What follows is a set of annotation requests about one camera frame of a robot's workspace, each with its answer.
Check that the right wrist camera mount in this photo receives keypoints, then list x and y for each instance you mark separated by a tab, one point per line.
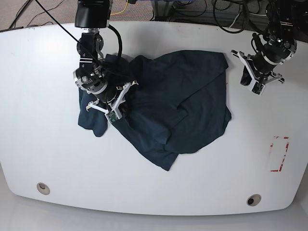
111	108

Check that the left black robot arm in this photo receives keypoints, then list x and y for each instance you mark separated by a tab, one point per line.
274	46

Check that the red tape rectangle marking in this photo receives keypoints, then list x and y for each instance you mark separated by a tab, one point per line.
277	153

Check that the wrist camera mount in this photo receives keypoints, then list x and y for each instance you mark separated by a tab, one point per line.
257	85
111	108

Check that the right table cable grommet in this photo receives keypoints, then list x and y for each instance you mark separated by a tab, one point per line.
253	200

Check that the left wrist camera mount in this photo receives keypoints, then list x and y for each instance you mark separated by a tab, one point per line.
257	85

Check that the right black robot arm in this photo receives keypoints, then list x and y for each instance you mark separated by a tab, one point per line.
105	80

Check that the left table cable grommet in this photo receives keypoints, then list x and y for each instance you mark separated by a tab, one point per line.
43	188

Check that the dark blue t-shirt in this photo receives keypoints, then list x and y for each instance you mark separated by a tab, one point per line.
179	105

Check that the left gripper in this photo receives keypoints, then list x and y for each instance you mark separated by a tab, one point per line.
261	68

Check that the table cable grommet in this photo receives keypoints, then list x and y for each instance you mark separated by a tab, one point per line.
253	200
43	188

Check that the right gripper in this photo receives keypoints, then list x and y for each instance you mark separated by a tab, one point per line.
110	96

